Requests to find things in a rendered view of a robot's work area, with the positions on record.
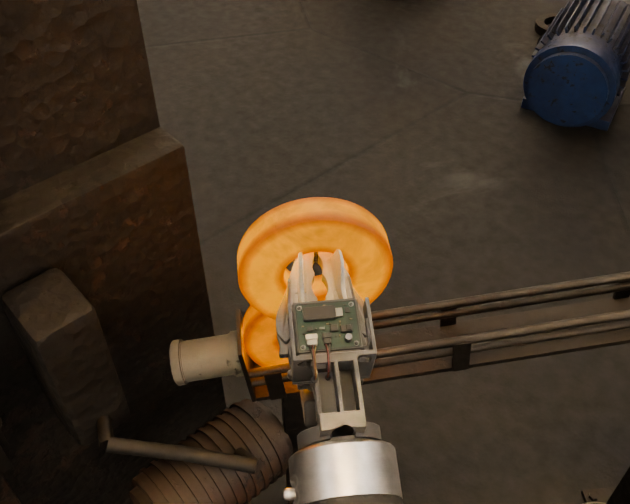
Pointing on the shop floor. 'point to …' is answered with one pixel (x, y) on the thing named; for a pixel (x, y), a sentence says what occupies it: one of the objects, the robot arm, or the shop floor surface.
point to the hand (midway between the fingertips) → (315, 252)
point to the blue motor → (583, 64)
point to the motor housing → (229, 491)
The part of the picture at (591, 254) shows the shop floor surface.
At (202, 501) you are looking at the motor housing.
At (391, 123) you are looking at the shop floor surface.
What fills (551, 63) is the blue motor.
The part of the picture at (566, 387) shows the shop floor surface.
